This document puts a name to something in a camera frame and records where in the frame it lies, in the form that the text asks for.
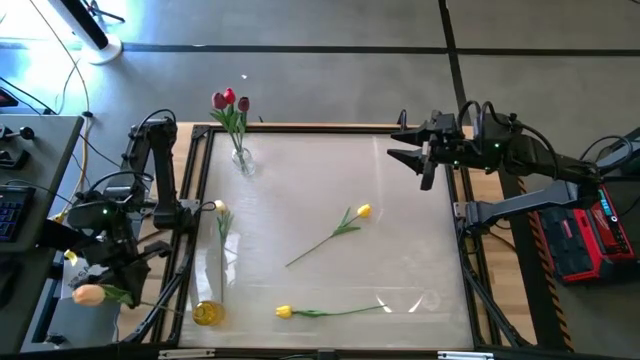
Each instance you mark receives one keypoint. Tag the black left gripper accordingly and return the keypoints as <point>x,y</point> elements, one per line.
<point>115,225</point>

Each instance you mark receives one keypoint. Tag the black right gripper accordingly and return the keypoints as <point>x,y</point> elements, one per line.
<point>452,150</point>

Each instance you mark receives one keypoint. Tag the pale peach artificial tulip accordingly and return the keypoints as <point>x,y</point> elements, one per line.
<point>89,295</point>
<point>220,206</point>

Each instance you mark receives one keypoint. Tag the yellow artificial tulip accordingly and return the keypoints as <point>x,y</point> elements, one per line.
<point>283,312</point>
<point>364,210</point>

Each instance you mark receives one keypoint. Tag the amber glass vase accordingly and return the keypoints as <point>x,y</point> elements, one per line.
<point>207,313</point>

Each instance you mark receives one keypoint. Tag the bright red artificial tulip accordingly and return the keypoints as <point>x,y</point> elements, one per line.
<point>229,95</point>

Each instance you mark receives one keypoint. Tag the dull red artificial tulip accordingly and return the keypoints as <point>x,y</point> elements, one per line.
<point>218,101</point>

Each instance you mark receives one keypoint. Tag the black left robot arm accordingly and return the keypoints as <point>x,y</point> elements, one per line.
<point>165,170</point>

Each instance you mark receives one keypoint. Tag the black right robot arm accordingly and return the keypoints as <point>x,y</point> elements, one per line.
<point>540,160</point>

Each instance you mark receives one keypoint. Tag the clear glass vase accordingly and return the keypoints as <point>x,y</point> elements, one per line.
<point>245,165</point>

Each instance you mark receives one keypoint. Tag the white printed box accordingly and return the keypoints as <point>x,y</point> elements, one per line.
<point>70,277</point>

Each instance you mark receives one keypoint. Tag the black diagonal beam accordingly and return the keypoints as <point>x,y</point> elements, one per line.
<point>55,235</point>

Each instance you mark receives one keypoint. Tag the black backlit keyboard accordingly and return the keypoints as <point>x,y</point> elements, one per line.
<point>12,215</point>

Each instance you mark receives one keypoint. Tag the grey side desk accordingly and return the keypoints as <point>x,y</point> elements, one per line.
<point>50,150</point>

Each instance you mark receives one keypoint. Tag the black desk knob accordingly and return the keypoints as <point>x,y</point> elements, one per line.
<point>26,133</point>

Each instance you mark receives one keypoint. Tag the red and black power unit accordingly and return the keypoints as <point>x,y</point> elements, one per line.
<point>585,245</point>

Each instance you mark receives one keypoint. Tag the black yellow hazard tape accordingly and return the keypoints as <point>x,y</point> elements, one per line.
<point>554,300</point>

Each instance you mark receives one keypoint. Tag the dark grey case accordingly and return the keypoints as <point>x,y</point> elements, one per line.
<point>625,155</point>

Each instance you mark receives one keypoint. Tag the white black tower fan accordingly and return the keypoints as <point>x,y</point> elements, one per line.
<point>102,50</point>

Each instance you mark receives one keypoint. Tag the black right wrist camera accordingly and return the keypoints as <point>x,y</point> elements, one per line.
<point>446,121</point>

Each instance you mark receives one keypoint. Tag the black aluminium table frame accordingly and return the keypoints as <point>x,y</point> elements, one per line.
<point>325,129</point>

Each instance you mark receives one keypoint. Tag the silver metal bracket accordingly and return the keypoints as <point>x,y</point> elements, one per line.
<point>187,354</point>
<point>465,355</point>

